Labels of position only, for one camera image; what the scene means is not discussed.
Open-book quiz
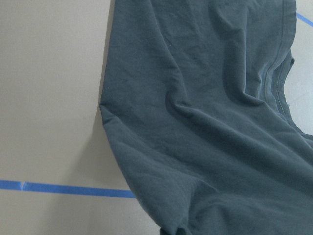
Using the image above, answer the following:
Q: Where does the black graphic t-shirt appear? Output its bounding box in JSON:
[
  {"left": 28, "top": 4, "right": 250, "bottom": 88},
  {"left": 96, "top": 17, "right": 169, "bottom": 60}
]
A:
[{"left": 100, "top": 0, "right": 313, "bottom": 235}]

